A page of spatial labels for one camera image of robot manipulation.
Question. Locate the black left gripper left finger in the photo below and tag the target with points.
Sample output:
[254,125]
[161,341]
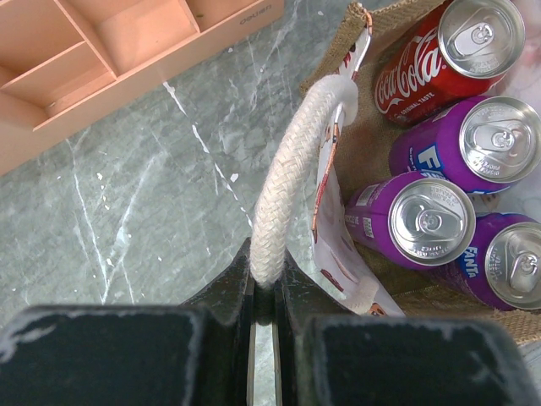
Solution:
[199,352]

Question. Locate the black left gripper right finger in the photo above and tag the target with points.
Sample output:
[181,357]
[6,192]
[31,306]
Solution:
[327,355]

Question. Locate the purple fanta can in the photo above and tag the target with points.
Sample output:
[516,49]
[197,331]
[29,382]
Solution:
[418,220]
[482,144]
[501,266]

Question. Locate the peach plastic file organizer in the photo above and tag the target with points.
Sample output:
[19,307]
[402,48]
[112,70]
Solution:
[67,64]

